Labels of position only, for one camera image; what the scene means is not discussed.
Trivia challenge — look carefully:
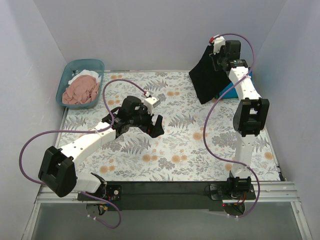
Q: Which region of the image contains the black t shirt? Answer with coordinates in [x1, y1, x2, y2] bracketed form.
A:
[188, 45, 231, 105]

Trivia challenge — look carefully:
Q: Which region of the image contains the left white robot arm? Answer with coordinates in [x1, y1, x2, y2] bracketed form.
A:
[38, 96, 164, 200]

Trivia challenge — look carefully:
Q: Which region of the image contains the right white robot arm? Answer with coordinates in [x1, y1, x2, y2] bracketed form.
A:
[209, 36, 270, 200]

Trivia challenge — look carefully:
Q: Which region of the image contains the folded blue t shirt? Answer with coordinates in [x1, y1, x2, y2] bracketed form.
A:
[218, 67, 260, 100]

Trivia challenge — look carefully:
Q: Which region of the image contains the white t shirt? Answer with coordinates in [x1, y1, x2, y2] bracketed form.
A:
[68, 69, 102, 85]

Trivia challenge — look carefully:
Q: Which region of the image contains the pink t shirt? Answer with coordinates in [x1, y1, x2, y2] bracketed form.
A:
[62, 75, 100, 105]

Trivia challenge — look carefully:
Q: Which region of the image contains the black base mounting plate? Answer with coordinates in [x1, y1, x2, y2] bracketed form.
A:
[77, 181, 257, 212]

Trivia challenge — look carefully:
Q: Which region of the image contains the teal plastic laundry bin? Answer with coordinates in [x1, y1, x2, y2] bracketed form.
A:
[56, 59, 105, 110]

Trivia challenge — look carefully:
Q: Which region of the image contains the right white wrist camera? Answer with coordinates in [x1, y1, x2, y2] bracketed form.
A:
[208, 35, 226, 55]

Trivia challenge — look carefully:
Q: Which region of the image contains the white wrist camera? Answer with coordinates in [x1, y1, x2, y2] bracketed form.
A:
[143, 96, 161, 115]
[208, 35, 226, 55]

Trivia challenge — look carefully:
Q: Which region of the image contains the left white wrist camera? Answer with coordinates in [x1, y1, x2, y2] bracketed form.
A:
[143, 96, 161, 115]

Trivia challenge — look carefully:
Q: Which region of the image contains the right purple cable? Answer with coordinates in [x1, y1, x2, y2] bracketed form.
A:
[202, 32, 261, 219]

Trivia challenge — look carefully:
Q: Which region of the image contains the purple cable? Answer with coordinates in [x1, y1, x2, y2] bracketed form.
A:
[202, 32, 261, 219]
[18, 78, 151, 229]

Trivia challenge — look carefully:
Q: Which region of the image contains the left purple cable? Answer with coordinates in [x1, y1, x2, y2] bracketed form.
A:
[18, 78, 151, 229]

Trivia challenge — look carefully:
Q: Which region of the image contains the aluminium frame rail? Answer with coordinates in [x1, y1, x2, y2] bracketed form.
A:
[35, 181, 301, 203]

